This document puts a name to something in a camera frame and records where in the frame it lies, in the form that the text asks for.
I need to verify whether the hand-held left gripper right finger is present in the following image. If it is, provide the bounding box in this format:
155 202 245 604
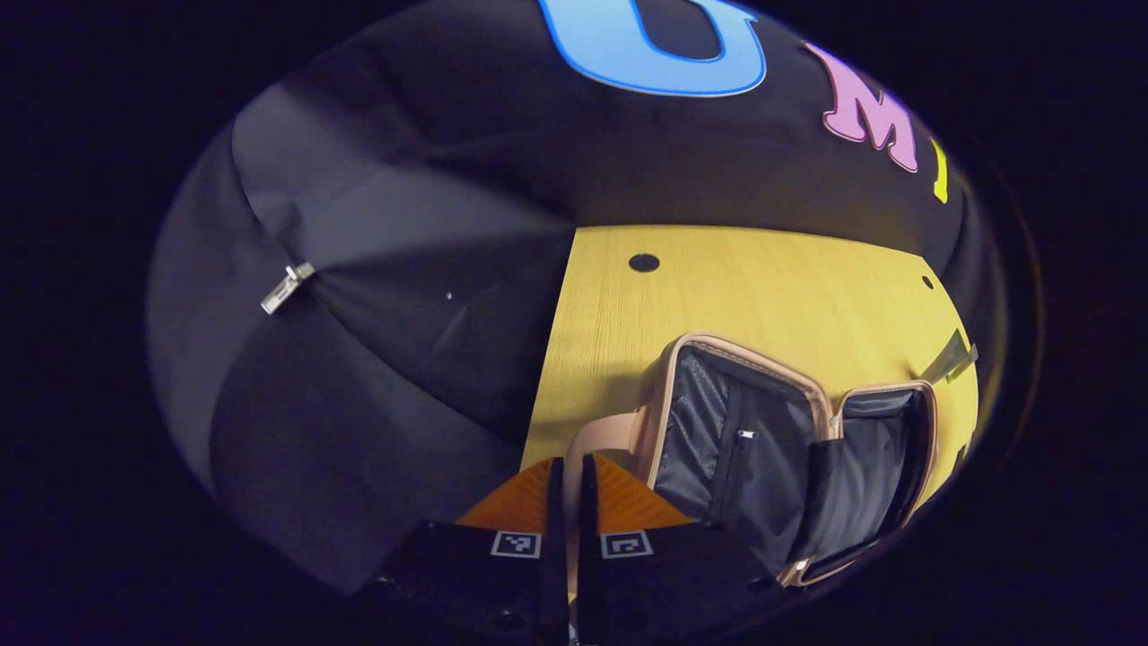
578 452 783 646

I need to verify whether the silver metal clip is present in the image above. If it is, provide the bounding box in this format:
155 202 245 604
260 261 317 316

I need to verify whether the silver skin care tube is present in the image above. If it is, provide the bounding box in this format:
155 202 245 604
909 328 980 388

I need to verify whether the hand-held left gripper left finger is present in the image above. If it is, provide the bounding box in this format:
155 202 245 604
359 456 570 646

